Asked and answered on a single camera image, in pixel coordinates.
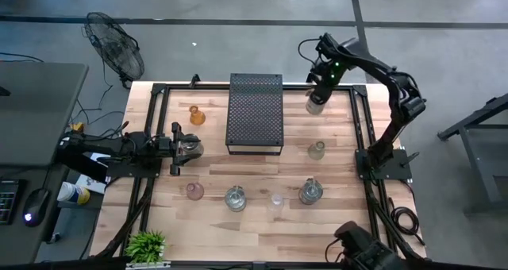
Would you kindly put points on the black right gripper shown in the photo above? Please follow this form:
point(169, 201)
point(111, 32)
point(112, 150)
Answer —
point(323, 85)

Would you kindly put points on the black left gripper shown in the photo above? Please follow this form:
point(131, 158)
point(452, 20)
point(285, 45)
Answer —
point(176, 151)

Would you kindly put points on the silver candle tin orange label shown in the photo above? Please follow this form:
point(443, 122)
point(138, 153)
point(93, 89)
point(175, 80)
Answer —
point(193, 147)

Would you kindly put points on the amber glass candlestick holder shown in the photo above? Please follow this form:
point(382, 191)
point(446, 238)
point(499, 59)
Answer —
point(197, 118)

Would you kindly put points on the pink glass candlestick holder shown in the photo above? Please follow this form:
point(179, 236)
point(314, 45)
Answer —
point(195, 191)

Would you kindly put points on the pale green glass candlestick holder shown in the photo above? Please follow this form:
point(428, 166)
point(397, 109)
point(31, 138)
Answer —
point(316, 151)

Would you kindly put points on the clear glass jar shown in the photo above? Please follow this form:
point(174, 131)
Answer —
point(235, 200)

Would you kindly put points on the clear glass candlestick holder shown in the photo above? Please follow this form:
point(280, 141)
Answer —
point(275, 202)

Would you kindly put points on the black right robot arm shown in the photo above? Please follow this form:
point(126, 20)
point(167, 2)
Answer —
point(397, 87)

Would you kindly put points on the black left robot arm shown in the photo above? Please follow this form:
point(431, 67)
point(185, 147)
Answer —
point(91, 143)

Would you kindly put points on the black perforated metal shelf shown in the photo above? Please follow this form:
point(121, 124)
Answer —
point(254, 115)

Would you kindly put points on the white paper booklet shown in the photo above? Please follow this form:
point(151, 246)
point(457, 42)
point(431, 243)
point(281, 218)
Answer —
point(89, 184)

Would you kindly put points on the small green potted plant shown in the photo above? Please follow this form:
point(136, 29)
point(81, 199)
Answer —
point(145, 246)

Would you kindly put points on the small yellow object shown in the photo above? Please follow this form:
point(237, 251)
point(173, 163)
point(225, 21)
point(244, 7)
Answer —
point(77, 127)

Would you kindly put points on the black floor fan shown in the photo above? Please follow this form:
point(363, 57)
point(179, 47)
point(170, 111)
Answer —
point(115, 47)

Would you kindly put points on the white canister yellow lid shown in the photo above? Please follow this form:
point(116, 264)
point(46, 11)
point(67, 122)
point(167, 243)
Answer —
point(71, 192)

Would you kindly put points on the black metal stand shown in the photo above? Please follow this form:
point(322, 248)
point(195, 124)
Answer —
point(472, 119)

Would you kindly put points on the grey desk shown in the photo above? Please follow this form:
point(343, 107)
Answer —
point(35, 115)

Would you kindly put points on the black computer mouse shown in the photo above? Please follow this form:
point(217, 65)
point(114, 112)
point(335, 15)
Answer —
point(35, 204)

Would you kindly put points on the black keyboard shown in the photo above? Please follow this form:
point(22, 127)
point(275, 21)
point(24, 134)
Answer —
point(8, 202)

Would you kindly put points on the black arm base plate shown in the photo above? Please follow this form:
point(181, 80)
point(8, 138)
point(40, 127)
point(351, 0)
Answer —
point(397, 168)
point(135, 170)

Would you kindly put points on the black aluminium table frame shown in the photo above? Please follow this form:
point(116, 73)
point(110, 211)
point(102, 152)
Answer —
point(206, 87)

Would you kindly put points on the aluminium extrusion rail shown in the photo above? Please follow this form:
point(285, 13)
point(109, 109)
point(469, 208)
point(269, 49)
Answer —
point(148, 266)

